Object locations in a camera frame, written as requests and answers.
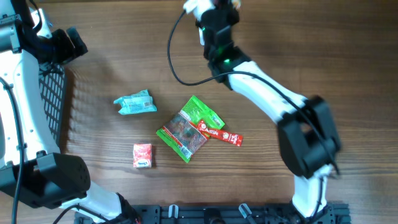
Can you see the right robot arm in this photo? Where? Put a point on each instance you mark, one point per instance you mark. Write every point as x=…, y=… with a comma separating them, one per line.
x=308, y=139

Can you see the teal tissue pack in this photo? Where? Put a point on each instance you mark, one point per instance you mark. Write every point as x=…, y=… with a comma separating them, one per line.
x=140, y=102

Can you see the red snack stick packet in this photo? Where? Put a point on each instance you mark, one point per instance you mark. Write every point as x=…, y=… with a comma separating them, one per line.
x=225, y=136

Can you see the grey plastic basket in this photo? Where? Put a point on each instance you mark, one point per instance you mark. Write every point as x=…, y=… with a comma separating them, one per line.
x=53, y=85

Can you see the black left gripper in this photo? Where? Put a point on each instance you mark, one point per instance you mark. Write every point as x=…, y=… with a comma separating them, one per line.
x=69, y=51

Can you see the red small box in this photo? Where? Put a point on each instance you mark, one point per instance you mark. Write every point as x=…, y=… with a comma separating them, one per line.
x=142, y=156

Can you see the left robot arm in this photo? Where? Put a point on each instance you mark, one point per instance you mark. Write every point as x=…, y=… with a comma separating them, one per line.
x=33, y=170

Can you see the green gummy candy bag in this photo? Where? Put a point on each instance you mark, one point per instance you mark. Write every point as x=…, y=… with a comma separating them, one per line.
x=181, y=133

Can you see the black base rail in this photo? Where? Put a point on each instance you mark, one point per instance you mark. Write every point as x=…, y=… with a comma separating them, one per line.
x=332, y=213

